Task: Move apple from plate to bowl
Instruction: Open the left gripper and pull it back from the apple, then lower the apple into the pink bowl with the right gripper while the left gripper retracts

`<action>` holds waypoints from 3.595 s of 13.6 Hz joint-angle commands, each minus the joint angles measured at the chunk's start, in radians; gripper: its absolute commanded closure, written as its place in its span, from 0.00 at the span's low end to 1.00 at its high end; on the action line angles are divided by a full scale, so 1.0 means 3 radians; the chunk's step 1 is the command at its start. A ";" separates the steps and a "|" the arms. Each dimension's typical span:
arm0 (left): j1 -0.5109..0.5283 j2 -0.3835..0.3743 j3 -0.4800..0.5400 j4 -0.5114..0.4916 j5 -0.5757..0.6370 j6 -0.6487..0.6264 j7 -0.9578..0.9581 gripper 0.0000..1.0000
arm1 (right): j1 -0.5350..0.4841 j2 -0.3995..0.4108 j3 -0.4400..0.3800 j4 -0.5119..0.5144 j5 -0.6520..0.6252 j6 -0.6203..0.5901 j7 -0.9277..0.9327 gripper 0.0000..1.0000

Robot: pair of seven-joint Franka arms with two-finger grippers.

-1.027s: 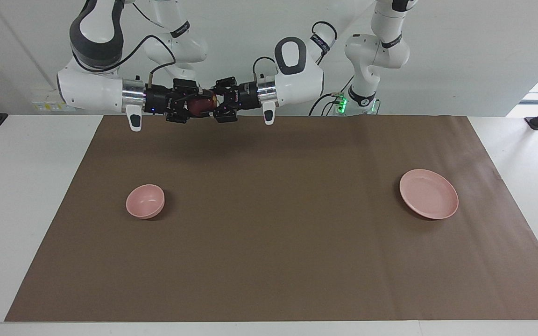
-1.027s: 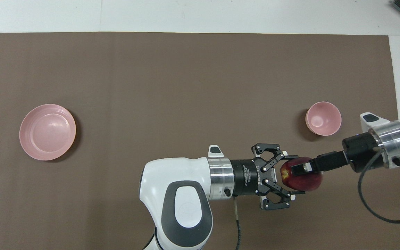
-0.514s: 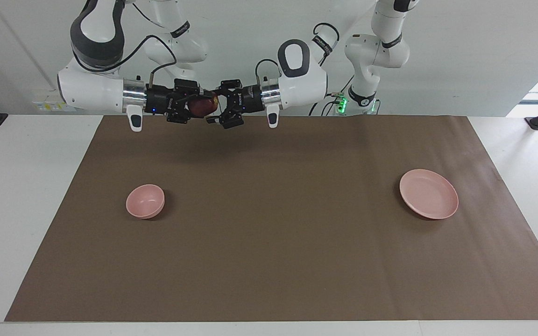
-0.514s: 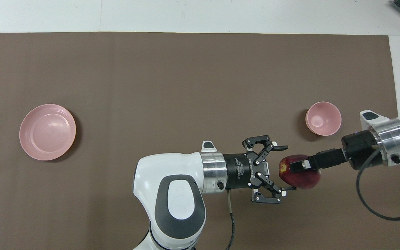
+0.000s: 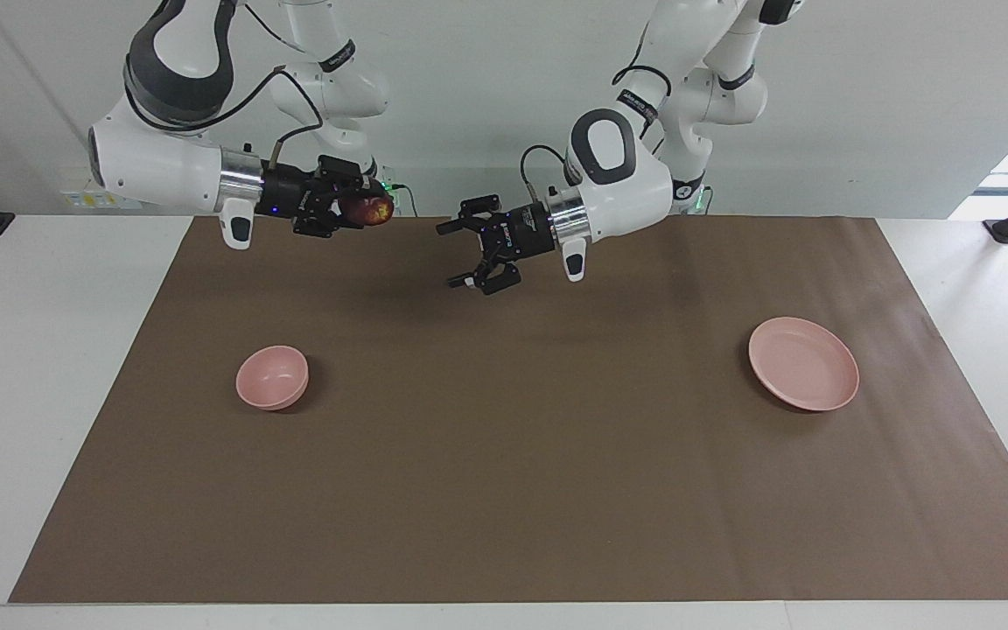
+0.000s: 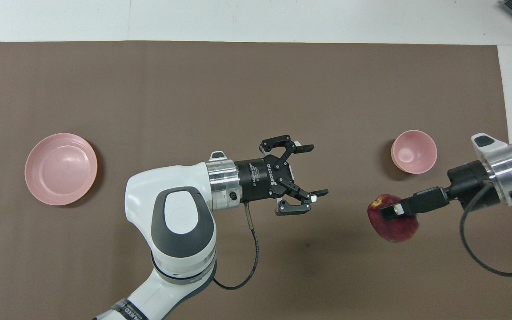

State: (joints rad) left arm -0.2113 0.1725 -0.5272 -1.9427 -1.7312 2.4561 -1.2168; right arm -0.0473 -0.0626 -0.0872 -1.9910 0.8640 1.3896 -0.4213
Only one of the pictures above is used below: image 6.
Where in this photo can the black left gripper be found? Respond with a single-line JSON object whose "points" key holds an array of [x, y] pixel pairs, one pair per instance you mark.
{"points": [[260, 178]]}

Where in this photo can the dark red apple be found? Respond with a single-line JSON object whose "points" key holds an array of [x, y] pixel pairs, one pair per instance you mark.
{"points": [[394, 229]]}

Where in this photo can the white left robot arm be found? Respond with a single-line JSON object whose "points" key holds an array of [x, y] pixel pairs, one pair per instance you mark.
{"points": [[180, 249]]}

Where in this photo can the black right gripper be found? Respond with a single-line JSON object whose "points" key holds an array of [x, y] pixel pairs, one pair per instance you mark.
{"points": [[471, 184]]}

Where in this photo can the pink plate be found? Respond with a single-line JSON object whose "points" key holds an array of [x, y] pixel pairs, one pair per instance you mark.
{"points": [[60, 169]]}

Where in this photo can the brown paper table mat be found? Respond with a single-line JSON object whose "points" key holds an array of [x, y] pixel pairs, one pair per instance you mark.
{"points": [[194, 89]]}

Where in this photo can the pink bowl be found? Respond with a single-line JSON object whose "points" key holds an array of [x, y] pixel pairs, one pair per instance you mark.
{"points": [[414, 152]]}

